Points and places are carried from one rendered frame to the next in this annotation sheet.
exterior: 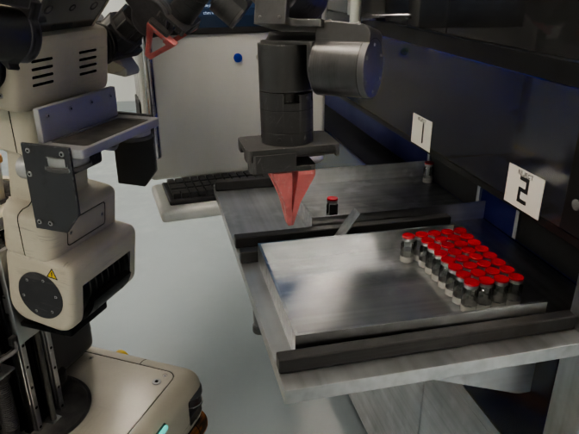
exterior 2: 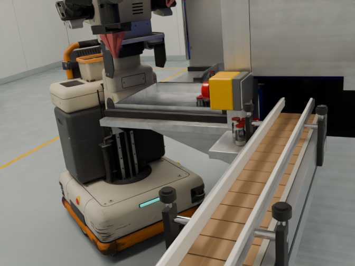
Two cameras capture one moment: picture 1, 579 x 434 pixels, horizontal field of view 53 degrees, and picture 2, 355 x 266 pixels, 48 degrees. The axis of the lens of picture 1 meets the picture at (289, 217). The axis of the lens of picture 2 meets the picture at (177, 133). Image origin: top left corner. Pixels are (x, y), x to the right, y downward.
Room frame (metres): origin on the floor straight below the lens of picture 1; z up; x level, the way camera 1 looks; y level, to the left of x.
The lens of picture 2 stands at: (-0.19, -0.90, 1.22)
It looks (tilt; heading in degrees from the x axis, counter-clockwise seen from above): 20 degrees down; 40
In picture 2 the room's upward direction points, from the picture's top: 6 degrees counter-clockwise
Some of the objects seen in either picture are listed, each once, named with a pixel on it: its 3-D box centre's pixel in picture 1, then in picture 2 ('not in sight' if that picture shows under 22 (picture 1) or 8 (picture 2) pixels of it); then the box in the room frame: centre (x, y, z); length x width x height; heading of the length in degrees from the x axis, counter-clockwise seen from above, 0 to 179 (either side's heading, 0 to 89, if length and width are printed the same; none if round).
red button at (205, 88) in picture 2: not in sight; (209, 90); (0.54, -0.38, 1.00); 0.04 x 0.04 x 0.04; 13
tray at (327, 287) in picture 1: (387, 280); (184, 98); (0.74, -0.14, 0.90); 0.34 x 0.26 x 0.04; 103
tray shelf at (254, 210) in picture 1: (372, 244); (216, 93); (0.91, -0.15, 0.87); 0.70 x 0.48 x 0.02; 13
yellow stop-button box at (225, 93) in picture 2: not in sight; (229, 90); (0.55, -0.43, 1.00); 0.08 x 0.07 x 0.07; 103
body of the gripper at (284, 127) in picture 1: (287, 123); (109, 17); (0.62, 0.00, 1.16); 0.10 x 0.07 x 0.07; 103
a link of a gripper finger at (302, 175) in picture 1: (277, 186); (110, 42); (0.61, 0.01, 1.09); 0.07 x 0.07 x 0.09; 13
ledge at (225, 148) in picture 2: not in sight; (247, 145); (0.54, -0.47, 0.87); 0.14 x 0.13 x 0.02; 103
